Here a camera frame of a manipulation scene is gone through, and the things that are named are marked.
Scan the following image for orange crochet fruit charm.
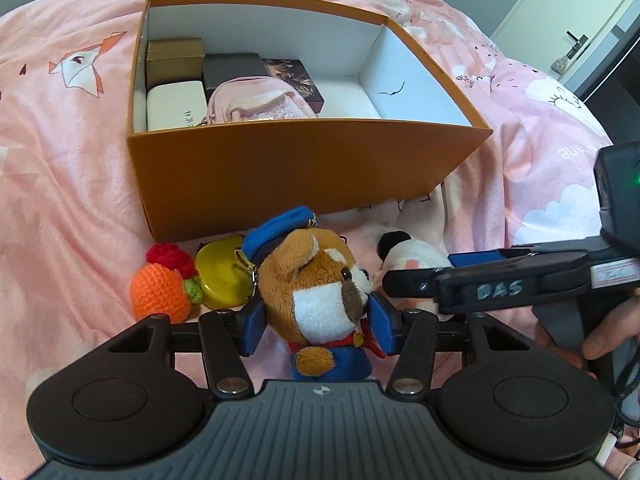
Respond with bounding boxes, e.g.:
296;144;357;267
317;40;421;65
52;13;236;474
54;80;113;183
129;242;204;324

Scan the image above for pink mini backpack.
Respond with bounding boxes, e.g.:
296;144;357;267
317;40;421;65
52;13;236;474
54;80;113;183
202;78;319;126

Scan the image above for white glasses case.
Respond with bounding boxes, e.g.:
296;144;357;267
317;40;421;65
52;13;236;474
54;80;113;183
146;80;206;132

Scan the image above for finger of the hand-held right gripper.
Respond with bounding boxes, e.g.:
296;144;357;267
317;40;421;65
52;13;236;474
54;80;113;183
447;240;608;267
382;254;593;322

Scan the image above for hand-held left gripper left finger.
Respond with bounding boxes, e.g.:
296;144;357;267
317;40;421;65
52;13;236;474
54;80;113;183
105;298;266;395

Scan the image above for black cable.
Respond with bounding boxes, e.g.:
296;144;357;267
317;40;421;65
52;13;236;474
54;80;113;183
607;345;640;453

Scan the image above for hanging key charm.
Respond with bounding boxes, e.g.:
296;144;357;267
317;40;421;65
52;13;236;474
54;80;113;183
549;46;571;74

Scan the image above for brown plush dog blue uniform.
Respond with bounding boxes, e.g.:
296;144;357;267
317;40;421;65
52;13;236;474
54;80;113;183
241;205;389;384

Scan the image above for black and white plush toy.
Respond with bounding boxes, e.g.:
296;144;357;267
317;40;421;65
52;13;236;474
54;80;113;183
375;230;454;312

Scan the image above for dark printed box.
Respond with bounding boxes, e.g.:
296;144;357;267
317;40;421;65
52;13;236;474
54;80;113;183
262;58;326;115

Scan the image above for yellow round tin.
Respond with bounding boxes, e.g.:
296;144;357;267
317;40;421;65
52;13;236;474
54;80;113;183
194;238;259;310

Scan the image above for gold gift box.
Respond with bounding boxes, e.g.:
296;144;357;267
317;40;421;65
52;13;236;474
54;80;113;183
145;38;205;89

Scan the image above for person's right hand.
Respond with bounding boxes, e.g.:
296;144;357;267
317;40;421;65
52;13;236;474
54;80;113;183
534;294;640;379

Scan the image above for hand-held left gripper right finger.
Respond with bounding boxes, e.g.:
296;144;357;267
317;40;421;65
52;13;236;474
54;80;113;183
368;292;536;395

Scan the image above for black box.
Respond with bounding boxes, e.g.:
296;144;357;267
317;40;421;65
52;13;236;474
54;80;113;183
202;53;266;94

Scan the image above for white door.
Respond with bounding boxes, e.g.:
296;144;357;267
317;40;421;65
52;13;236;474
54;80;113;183
489;0;640;85

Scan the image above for orange cardboard box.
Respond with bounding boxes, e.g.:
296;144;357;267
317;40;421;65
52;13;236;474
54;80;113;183
125;0;494;244

